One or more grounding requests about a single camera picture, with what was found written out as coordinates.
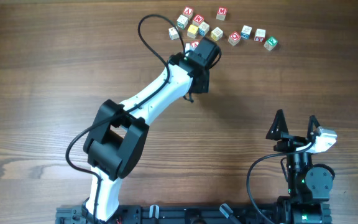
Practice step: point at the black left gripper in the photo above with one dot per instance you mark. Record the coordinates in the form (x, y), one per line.
(205, 89)

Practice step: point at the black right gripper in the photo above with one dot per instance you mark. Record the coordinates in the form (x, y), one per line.
(290, 141)

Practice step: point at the red A letter block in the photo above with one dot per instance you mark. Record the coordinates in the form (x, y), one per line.
(194, 44)

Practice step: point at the yellow edged B block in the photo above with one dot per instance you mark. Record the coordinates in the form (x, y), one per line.
(216, 34)

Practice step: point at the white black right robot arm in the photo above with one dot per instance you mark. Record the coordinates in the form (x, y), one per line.
(309, 184)

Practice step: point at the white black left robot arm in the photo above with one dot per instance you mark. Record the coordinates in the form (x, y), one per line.
(116, 140)

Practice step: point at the blue edged picture block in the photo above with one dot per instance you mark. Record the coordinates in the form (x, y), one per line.
(203, 28)

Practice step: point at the yellow wooden block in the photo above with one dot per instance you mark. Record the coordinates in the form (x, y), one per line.
(192, 31)

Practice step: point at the red Q letter block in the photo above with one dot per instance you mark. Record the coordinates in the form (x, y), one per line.
(234, 38)

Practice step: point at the red W letter block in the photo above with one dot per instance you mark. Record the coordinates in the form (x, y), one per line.
(197, 20)

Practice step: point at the plain picture wooden block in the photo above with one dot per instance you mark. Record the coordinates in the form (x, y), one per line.
(173, 33)

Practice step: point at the green edged picture block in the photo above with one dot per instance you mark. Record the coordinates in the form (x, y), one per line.
(182, 21)

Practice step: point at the red M letter block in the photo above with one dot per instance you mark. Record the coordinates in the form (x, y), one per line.
(221, 13)

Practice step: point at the blue edged wooden block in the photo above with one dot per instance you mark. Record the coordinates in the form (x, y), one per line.
(246, 32)

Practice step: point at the red V letter block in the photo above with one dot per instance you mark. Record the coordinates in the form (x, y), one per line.
(188, 12)

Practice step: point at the red X letter block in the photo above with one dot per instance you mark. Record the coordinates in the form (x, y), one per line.
(260, 35)

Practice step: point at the green E letter block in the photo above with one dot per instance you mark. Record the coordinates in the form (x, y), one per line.
(270, 43)

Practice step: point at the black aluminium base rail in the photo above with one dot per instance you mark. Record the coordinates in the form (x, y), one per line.
(194, 214)

